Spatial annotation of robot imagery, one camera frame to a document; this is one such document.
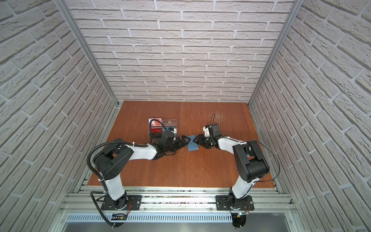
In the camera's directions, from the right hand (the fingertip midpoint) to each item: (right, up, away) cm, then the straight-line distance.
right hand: (196, 140), depth 93 cm
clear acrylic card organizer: (-28, +5, +3) cm, 29 cm away
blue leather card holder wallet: (-3, -3, -3) cm, 5 cm away
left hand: (-5, +1, -2) cm, 6 cm away
